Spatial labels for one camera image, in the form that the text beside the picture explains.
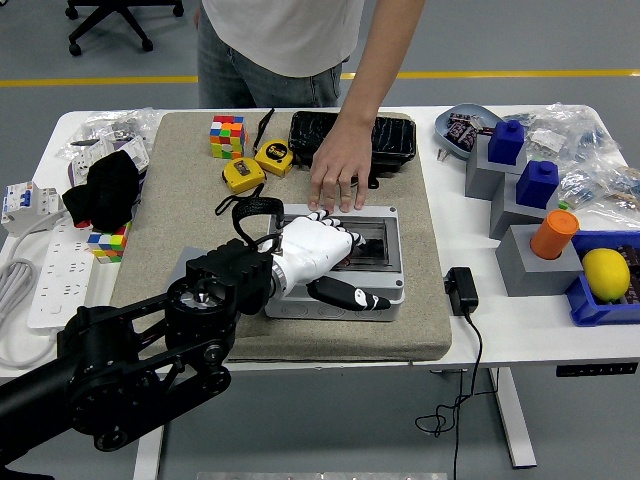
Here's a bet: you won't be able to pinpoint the yellow tape measure square label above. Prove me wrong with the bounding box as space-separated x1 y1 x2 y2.
214 156 267 216

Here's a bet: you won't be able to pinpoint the grey plastic enclosure box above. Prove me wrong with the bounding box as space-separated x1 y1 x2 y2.
263 203 406 322

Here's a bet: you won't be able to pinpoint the person's left hand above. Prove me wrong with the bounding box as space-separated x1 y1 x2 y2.
307 132 374 214

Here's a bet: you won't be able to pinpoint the dark parts in bin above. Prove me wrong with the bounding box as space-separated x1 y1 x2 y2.
617 243 640 306

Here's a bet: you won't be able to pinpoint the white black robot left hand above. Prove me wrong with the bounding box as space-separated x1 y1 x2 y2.
272 209 393 314

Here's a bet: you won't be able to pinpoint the white circuit breaker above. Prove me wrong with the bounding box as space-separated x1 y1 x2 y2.
0 180 66 236

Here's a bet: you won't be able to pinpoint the blue plastic block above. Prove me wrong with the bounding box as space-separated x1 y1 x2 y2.
487 119 527 166
515 160 560 209

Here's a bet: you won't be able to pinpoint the grey-brown mat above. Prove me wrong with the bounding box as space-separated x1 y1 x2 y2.
105 110 454 364

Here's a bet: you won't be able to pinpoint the black crinkled plastic tray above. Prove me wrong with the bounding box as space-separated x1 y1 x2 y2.
288 110 419 164

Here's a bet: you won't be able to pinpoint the blue plastic bin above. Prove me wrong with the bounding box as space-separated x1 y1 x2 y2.
566 230 640 328

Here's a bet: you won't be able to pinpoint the transparent hinged box lid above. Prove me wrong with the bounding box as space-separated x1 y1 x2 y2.
277 214 394 274

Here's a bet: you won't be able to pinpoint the clear bag of parts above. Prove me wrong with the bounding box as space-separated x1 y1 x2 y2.
504 103 626 166
69 107 164 151
557 164 640 226

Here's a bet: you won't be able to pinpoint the colourful puzzle cube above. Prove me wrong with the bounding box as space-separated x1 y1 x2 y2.
209 114 249 160
87 222 132 264

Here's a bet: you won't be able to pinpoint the dark wrapped candy pile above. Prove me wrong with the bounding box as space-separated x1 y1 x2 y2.
446 113 494 150

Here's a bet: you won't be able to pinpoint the blue-grey bowl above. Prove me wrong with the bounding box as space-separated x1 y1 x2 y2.
434 103 504 161

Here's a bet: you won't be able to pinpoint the black cloth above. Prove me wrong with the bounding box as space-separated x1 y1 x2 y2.
62 151 143 232

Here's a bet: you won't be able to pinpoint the yellow tape measure round label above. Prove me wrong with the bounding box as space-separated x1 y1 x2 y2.
252 107 295 176

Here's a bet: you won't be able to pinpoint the black adapter cord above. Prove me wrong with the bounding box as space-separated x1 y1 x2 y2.
414 309 499 480

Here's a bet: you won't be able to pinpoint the black power adapter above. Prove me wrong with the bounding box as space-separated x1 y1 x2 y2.
444 267 480 317

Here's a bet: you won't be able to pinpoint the white power strip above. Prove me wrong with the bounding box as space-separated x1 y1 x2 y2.
27 217 97 330

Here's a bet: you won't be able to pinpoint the grey block with round hole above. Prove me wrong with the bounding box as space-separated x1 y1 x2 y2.
495 224 585 298
168 246 216 294

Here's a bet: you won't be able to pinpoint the yellow lemon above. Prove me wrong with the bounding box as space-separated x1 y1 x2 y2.
582 248 631 303

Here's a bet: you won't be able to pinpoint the black office chair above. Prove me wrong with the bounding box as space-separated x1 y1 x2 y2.
64 0 185 57

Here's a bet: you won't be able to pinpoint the black table control panel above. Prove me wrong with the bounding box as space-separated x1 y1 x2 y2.
555 362 640 378

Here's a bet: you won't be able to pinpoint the person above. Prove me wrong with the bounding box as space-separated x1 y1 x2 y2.
197 0 427 214

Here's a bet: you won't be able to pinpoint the white table leg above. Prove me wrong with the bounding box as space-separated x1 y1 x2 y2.
132 424 169 480
489 367 537 469

